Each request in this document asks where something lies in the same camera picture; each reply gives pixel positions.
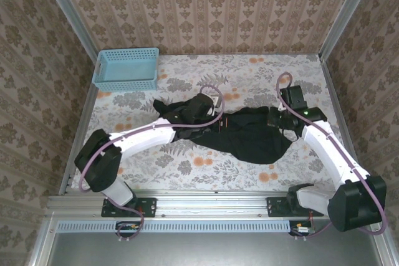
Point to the grey metal panel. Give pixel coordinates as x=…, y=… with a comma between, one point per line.
x=202, y=250

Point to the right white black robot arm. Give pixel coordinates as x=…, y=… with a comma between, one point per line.
x=324, y=147

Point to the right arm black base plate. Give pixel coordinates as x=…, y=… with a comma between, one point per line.
x=274, y=207

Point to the blue plastic basket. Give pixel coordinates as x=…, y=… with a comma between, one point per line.
x=124, y=73

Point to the black t-shirt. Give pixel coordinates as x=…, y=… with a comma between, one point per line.
x=255, y=141

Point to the aluminium frame post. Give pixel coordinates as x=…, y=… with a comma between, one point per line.
x=71, y=13
x=345, y=13

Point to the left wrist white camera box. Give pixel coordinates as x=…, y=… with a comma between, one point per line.
x=215, y=101

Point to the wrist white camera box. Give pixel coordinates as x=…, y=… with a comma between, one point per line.
x=281, y=107
x=215, y=101

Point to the aluminium mounting rail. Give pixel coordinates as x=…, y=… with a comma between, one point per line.
x=212, y=203

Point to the floral table cover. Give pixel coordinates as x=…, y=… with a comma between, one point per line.
x=218, y=175

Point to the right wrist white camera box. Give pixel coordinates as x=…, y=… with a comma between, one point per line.
x=281, y=107

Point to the aluminium side rail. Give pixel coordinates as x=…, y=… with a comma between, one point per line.
x=326, y=73
x=82, y=116

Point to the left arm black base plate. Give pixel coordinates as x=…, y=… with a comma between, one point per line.
x=149, y=207

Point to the small electronics board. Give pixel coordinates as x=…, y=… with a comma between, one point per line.
x=127, y=226
x=304, y=230

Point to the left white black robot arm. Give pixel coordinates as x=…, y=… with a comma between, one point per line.
x=143, y=136

